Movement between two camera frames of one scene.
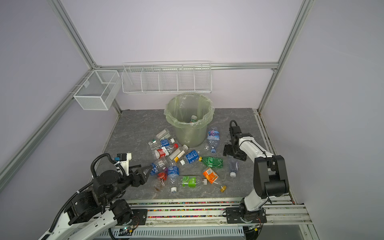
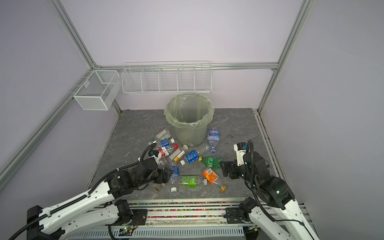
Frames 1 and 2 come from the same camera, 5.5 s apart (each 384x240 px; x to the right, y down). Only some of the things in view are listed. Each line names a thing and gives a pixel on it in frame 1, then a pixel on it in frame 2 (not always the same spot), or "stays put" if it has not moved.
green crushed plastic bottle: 213,162 stays put
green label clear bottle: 190,181 stays put
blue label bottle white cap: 190,157 stays put
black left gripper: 137,182 → 166,178
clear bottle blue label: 173,174 stays put
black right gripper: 227,151 → 227,169
